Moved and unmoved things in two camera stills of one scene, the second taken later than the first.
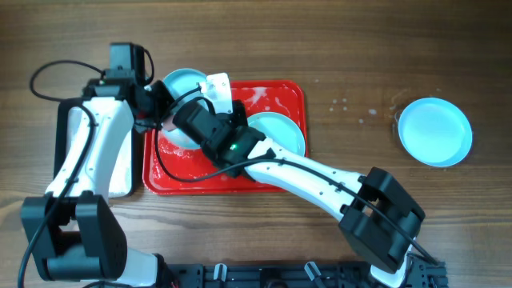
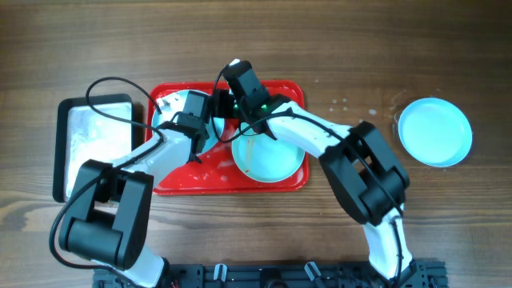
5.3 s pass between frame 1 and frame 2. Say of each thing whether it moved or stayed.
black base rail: stayed
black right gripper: moved
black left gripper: moved
